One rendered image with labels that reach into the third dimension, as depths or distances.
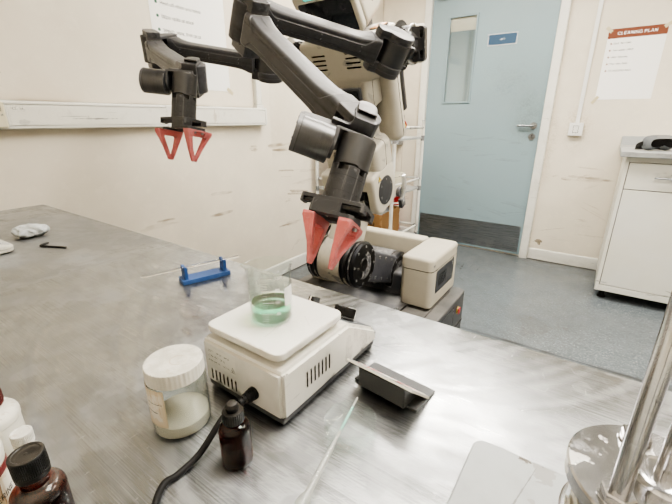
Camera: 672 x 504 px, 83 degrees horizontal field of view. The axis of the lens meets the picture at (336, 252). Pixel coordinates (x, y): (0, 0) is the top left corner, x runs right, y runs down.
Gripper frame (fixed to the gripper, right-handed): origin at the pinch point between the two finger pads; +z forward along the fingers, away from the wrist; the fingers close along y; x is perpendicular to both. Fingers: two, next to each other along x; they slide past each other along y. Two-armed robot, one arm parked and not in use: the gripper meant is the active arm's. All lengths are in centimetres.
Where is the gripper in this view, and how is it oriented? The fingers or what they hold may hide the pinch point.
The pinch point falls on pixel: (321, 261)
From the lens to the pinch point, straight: 56.6
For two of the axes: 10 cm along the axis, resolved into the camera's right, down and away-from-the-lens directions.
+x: 3.1, 2.0, 9.3
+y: 9.0, 2.4, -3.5
